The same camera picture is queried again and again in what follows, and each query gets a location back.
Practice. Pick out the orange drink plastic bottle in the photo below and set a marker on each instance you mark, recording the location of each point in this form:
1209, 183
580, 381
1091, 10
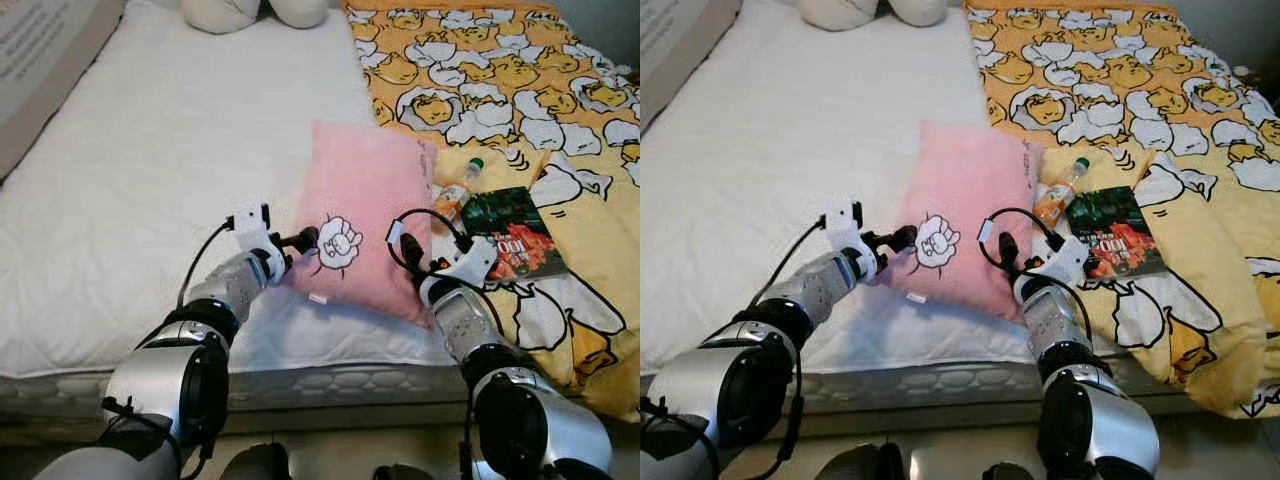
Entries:
1050, 205
452, 202

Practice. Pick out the pink cartoon print pillow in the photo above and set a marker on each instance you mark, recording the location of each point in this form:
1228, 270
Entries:
960, 180
360, 180

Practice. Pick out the dark green red book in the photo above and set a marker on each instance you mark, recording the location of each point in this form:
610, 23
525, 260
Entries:
1110, 228
510, 228

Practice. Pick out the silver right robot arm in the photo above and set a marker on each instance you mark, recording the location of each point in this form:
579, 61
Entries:
530, 420
1100, 420

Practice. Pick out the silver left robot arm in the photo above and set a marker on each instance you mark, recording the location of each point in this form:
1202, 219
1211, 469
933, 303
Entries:
760, 380
160, 380

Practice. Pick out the grey quilted mattress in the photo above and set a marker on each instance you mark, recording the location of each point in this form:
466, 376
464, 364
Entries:
300, 385
900, 382

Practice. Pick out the white quilted mattress pad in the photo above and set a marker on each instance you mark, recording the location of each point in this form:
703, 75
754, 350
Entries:
150, 150
780, 150

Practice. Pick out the yellow cartoon print blanket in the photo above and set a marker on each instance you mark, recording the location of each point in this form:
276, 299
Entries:
1100, 90
480, 90

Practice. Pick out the beige bed base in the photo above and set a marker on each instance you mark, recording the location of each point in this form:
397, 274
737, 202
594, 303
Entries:
330, 422
940, 422

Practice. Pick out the dark right robot leg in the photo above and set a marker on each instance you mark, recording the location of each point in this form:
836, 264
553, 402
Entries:
400, 473
1008, 473

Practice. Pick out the dark robot leg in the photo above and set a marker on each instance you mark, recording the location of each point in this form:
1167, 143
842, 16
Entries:
255, 465
400, 473
860, 465
1008, 473

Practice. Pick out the dark left robot leg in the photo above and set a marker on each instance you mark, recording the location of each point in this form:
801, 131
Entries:
255, 465
860, 465

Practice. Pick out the cream plush toy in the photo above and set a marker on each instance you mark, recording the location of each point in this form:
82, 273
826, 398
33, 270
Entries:
298, 10
915, 10
220, 14
835, 12

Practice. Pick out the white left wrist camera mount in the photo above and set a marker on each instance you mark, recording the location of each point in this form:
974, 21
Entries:
250, 232
845, 235

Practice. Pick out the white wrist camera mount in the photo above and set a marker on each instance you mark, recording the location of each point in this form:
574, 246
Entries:
845, 235
470, 262
250, 232
1065, 262

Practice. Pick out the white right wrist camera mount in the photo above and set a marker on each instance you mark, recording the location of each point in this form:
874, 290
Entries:
470, 262
1065, 262

